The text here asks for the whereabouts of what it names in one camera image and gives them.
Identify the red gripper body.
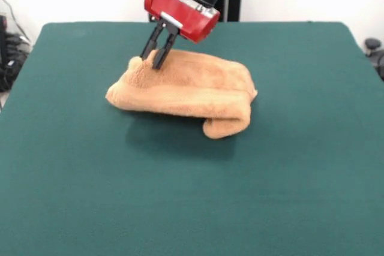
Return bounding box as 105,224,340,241
143,0,221,44

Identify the dark green table cloth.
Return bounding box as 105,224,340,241
0,21,384,256

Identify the black equipment pile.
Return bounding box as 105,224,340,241
0,13,31,92

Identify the office chair base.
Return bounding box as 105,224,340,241
364,38,384,82

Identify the tan terry towel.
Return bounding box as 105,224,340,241
104,49,259,140

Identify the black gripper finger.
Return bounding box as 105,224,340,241
139,19,166,61
152,28,179,71

